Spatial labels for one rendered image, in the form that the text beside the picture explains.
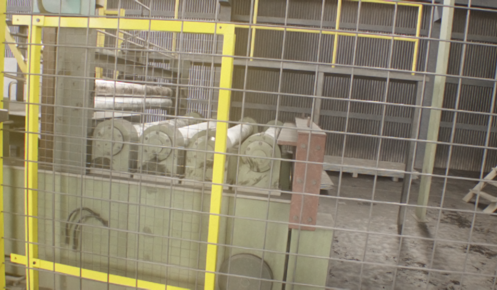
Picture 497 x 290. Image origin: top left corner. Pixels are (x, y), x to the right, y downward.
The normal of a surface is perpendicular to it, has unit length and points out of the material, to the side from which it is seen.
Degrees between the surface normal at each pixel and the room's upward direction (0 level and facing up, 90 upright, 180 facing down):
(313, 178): 90
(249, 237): 90
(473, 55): 90
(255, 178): 90
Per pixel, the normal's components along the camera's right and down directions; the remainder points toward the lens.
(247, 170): -0.12, 0.11
